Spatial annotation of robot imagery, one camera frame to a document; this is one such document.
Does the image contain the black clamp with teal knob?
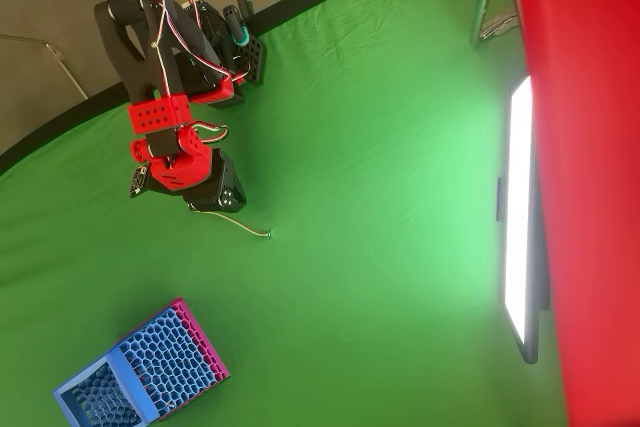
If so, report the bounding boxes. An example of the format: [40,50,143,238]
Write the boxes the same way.
[221,0,255,49]

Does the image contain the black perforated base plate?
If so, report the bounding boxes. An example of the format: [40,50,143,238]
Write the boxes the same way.
[233,30,268,87]

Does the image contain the thin metal rod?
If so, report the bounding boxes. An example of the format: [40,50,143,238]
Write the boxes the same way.
[0,33,90,100]

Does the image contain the blue mesh basket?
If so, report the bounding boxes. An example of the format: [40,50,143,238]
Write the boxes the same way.
[52,306,224,427]

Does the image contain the red white servo cable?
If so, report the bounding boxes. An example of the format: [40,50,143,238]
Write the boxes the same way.
[141,0,237,149]

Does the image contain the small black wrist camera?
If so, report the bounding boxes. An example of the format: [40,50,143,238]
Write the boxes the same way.
[128,163,150,199]

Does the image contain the black monitor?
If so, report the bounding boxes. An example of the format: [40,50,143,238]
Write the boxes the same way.
[495,75,552,366]

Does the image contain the pink honeycomb basket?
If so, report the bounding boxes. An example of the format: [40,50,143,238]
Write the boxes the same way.
[156,296,232,421]

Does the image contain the red blurred foreground panel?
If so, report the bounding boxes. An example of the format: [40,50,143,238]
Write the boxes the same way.
[508,0,640,427]

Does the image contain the green tablecloth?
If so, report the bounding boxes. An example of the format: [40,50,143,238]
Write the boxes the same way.
[0,0,572,427]

